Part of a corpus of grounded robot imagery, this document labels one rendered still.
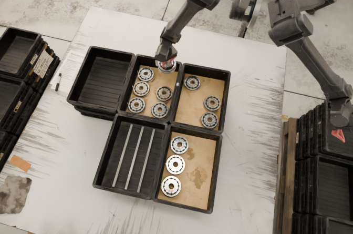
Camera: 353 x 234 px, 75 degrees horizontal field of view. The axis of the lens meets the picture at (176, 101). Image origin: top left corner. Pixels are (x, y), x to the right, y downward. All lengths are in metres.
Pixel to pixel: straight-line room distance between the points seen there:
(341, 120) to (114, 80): 1.20
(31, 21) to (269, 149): 2.89
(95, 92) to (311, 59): 1.17
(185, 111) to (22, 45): 1.59
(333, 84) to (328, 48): 2.18
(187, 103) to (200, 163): 0.37
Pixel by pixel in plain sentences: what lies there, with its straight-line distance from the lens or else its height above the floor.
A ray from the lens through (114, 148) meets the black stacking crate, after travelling 1.37.
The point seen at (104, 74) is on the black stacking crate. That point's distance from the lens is 1.56.
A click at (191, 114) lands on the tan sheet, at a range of 1.39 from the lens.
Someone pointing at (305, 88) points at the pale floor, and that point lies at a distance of 2.76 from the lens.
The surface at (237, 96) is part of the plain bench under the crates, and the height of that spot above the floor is 0.70.
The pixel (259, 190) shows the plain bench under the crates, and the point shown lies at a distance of 1.52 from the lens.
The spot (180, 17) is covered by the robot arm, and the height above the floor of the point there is 1.49.
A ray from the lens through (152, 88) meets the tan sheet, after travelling 1.46.
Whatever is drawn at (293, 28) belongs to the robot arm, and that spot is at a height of 1.60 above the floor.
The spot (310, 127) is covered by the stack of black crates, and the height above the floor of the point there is 0.39.
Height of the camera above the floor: 2.13
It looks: 67 degrees down
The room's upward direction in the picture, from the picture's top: 2 degrees clockwise
